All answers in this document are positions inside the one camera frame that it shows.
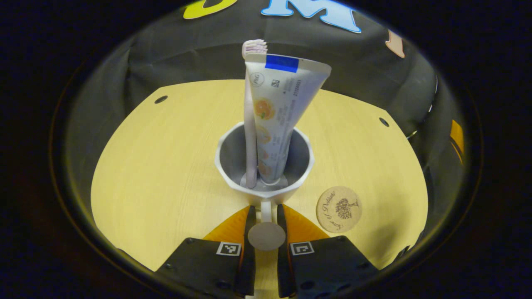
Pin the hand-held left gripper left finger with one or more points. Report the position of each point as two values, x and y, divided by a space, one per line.
249 265

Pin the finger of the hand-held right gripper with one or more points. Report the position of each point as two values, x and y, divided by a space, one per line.
457 137

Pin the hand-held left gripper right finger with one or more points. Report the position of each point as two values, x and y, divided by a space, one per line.
283 270

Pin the round cork coaster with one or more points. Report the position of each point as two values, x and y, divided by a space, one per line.
338 209

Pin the pale pink toothbrush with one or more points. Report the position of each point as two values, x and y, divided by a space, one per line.
250 137

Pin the white toothpaste tube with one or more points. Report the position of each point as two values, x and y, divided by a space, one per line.
278 116

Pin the light wooden desktop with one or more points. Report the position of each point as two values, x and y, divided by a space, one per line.
158 174

